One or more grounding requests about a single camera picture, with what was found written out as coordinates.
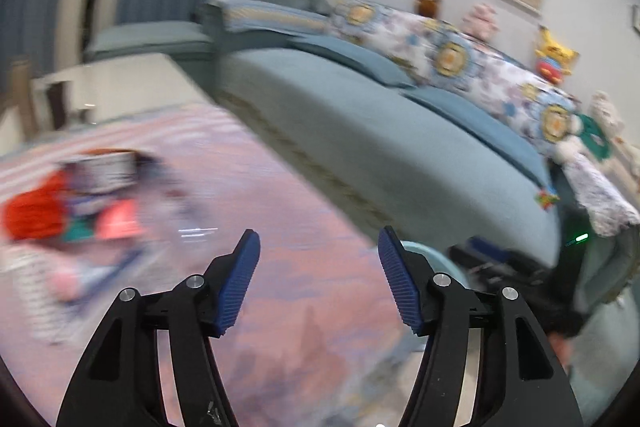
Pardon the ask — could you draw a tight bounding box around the brown monkey plush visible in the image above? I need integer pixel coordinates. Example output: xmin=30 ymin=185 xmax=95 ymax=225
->
xmin=414 ymin=0 xmax=442 ymax=20

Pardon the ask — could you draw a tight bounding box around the floral back cushion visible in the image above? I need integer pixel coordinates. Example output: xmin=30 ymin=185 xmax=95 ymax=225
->
xmin=329 ymin=0 xmax=582 ymax=156

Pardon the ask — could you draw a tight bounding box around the red plastic bag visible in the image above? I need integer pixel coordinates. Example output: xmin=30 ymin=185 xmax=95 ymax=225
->
xmin=2 ymin=170 xmax=67 ymax=241

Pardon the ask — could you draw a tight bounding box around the white teddy bear green shirt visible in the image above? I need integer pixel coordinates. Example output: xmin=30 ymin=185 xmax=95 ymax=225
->
xmin=553 ymin=91 xmax=639 ymax=198

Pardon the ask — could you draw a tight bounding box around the light blue perforated trash basket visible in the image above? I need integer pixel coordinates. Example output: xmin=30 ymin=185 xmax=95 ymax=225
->
xmin=401 ymin=241 xmax=470 ymax=288

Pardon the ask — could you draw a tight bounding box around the pink floral table cloth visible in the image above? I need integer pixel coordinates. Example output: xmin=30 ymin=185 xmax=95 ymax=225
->
xmin=1 ymin=104 xmax=419 ymax=426

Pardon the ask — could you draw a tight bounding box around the person right hand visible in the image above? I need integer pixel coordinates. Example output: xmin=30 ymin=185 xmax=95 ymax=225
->
xmin=548 ymin=333 xmax=573 ymax=372

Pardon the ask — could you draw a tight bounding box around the pink plastic bag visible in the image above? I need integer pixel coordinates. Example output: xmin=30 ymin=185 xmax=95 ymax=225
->
xmin=94 ymin=198 xmax=143 ymax=241

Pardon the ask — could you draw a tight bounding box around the pink pig plush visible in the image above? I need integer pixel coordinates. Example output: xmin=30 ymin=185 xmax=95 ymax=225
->
xmin=461 ymin=3 xmax=498 ymax=42

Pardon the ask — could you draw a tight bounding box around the colourful rubiks cube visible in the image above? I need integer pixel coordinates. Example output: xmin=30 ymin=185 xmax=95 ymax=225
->
xmin=535 ymin=188 xmax=560 ymax=210

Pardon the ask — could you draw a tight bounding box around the yellow pikachu plush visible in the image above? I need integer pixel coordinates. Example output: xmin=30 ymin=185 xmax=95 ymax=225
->
xmin=535 ymin=25 xmax=580 ymax=87

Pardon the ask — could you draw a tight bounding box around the teal small container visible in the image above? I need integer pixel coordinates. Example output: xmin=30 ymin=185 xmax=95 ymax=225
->
xmin=62 ymin=220 xmax=94 ymax=243

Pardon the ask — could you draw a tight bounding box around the white lace armrest cloth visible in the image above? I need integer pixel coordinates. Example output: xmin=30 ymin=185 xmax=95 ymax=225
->
xmin=562 ymin=154 xmax=639 ymax=237

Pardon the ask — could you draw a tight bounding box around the teal fabric sofa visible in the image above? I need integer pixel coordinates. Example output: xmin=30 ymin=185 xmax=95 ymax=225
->
xmin=85 ymin=0 xmax=639 ymax=426

